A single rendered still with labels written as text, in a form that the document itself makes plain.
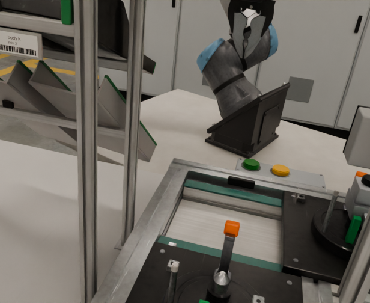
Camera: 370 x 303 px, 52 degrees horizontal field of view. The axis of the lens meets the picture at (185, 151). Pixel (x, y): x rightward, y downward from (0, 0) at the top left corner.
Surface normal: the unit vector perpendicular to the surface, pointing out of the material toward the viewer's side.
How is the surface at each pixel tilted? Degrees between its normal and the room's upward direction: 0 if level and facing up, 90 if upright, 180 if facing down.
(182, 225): 0
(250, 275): 0
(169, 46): 90
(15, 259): 0
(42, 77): 90
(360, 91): 90
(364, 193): 90
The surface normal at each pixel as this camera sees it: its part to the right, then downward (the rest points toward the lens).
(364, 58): -0.22, 0.42
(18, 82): 0.91, 0.26
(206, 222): 0.11, -0.89
